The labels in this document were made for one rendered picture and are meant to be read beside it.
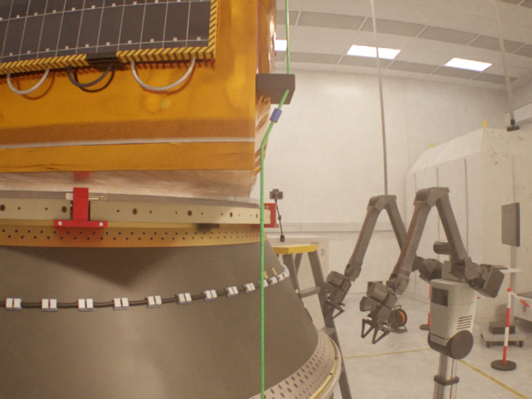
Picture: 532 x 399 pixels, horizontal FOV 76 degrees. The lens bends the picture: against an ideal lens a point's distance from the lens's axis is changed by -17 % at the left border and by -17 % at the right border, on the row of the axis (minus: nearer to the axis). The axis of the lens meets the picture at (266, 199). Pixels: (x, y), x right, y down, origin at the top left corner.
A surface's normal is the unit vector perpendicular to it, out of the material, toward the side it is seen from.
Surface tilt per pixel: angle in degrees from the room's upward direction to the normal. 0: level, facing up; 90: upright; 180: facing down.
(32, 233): 62
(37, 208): 90
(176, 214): 90
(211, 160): 90
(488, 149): 55
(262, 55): 91
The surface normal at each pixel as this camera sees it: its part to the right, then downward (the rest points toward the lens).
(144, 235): 0.57, -0.51
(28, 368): 0.33, -0.52
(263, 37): 0.80, -0.03
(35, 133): 0.05, -0.06
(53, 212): 0.43, -0.06
